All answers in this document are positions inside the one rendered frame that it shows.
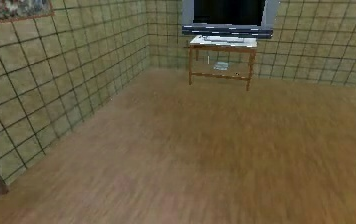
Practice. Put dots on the grey television set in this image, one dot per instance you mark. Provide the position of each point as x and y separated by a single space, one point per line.
228 13

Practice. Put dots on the framed colourful wall picture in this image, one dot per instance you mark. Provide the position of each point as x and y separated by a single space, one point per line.
12 9

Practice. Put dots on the pale blue flat object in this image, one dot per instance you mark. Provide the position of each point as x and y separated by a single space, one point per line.
221 65

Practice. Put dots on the brown wooden glass-top table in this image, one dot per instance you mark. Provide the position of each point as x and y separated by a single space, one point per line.
223 42

